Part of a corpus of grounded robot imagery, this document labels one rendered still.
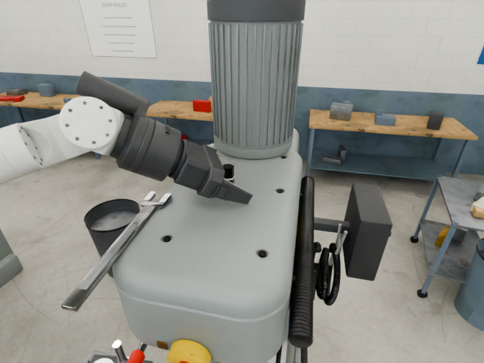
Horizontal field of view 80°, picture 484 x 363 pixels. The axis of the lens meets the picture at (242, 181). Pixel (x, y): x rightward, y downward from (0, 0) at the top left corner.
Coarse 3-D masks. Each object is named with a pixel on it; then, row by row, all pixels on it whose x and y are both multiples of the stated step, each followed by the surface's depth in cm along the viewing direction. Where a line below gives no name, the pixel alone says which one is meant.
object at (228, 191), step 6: (222, 186) 46; (228, 186) 46; (234, 186) 46; (222, 192) 45; (228, 192) 47; (234, 192) 47; (240, 192) 47; (246, 192) 48; (222, 198) 47; (228, 198) 47; (234, 198) 47; (240, 198) 48; (246, 198) 48; (246, 204) 49
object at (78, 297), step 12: (144, 204) 50; (156, 204) 50; (144, 216) 47; (132, 228) 44; (120, 240) 42; (108, 252) 40; (120, 252) 40; (96, 264) 38; (108, 264) 38; (96, 276) 36; (84, 288) 35; (72, 300) 33; (84, 300) 34
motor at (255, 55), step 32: (224, 0) 52; (256, 0) 50; (288, 0) 52; (224, 32) 56; (256, 32) 53; (288, 32) 55; (224, 64) 58; (256, 64) 56; (288, 64) 59; (224, 96) 61; (256, 96) 59; (288, 96) 62; (224, 128) 66; (256, 128) 63; (288, 128) 67
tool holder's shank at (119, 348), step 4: (112, 344) 88; (116, 344) 88; (120, 344) 88; (116, 348) 87; (120, 348) 88; (116, 352) 88; (120, 352) 88; (124, 352) 90; (120, 356) 89; (124, 356) 90; (120, 360) 90; (124, 360) 91
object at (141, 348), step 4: (140, 344) 48; (144, 344) 48; (140, 348) 48; (144, 348) 48; (132, 352) 47; (136, 352) 46; (140, 352) 47; (132, 356) 46; (136, 356) 46; (140, 356) 46; (144, 356) 47; (128, 360) 46; (132, 360) 45; (136, 360) 46; (140, 360) 46
